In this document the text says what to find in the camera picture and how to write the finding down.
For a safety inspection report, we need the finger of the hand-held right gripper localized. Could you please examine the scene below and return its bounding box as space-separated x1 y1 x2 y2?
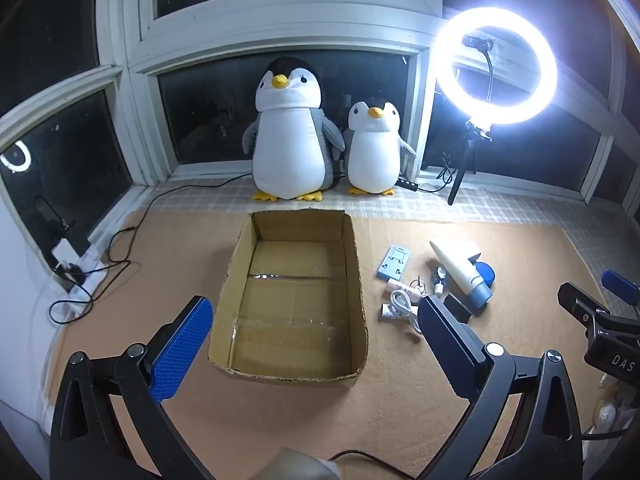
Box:
557 282 617 342
601 269 640 307

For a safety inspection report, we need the round blue lid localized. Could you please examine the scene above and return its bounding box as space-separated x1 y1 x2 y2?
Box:
472 261 497 291

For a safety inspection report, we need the black power cable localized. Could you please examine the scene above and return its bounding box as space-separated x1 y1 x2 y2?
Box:
107 174 255 267
49 230 147 325

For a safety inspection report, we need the person's right hand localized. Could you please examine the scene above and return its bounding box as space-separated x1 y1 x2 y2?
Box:
590 385 640 441

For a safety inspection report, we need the white ring light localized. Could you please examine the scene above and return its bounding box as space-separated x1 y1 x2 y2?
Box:
435 6 558 127

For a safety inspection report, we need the white blue-capped cream tube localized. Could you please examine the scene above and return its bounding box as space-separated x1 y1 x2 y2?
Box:
429 240 493 307

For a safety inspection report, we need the light blue phone stand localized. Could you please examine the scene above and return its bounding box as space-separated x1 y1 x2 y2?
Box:
376 243 407 282

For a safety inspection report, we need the small black box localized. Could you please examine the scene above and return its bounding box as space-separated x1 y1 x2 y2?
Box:
442 292 474 324

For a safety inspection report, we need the black ring light cable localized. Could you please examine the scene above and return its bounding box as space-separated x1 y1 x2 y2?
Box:
417 157 463 194

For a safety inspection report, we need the white power strip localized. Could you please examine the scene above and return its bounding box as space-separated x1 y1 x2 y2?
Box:
49 241 110 303

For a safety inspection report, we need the white window frame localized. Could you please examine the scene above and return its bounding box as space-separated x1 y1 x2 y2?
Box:
0 0 640 281

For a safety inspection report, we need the peach blanket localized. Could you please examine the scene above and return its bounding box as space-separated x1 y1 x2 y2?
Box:
45 207 640 480

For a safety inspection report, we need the black tripod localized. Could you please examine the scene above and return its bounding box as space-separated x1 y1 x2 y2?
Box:
440 120 495 206

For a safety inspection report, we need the plaid cloth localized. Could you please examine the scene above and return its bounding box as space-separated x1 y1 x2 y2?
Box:
145 174 623 242

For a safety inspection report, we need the white usb cable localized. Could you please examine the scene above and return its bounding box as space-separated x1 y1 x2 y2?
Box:
387 290 426 342

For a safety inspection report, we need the dark braided cable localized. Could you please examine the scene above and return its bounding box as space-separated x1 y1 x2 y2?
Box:
330 451 422 480

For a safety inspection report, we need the large penguin plush toy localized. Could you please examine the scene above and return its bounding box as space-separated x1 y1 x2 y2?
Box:
242 56 347 203

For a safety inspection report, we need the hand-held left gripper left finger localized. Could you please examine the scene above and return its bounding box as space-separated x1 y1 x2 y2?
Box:
49 296 216 480

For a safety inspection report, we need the brown cardboard box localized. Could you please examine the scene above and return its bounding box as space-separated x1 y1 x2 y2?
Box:
207 209 370 388

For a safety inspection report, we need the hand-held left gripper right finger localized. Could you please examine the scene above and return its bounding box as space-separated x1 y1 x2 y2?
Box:
416 295 584 480

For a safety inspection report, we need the small penguin plush toy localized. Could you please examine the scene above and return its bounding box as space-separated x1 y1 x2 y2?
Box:
342 97 417 197

